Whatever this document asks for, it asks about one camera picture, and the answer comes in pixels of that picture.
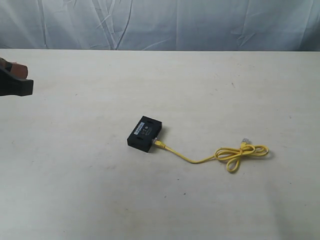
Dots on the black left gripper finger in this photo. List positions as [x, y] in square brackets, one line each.
[11, 85]

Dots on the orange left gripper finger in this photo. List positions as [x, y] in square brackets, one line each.
[18, 70]

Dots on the black rectangular box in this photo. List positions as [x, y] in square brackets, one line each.
[144, 134]

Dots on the grey wrinkled backdrop cloth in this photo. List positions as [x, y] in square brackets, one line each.
[161, 25]

